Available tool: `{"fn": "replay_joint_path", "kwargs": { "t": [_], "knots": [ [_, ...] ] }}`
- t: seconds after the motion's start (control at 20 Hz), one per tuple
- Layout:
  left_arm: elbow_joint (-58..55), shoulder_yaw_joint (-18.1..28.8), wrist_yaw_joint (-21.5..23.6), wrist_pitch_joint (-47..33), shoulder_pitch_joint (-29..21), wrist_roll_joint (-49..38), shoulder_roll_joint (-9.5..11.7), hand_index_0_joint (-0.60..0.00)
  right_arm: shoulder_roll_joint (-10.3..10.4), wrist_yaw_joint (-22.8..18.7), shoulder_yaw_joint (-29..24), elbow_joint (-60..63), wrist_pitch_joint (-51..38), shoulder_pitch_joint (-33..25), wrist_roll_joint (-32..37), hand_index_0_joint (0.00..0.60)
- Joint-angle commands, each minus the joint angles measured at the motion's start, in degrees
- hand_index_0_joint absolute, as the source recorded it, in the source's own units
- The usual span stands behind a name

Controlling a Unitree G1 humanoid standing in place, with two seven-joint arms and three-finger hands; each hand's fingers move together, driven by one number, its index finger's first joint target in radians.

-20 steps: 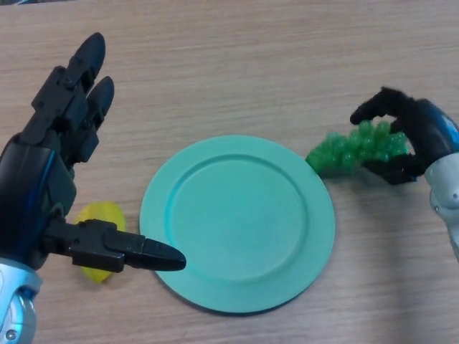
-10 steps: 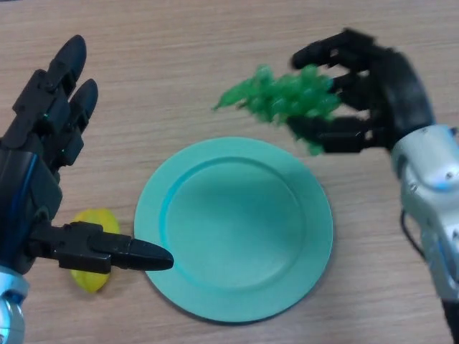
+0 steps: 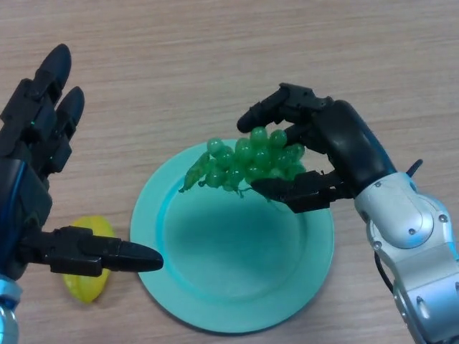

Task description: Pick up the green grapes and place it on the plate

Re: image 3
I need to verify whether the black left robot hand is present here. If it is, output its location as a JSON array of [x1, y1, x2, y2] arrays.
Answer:
[[0, 43, 165, 281]]

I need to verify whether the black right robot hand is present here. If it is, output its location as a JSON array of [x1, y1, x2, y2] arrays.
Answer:
[[236, 82, 397, 214]]

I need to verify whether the green grape bunch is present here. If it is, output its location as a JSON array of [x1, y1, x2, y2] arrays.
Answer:
[[178, 127, 308, 200]]

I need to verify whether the green round plate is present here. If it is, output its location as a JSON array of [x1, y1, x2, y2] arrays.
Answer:
[[129, 141, 335, 324]]

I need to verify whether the yellow starfruit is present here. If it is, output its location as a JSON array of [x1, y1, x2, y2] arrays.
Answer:
[[63, 214, 116, 306]]

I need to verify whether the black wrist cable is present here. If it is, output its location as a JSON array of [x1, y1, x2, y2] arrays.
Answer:
[[373, 250, 395, 293]]

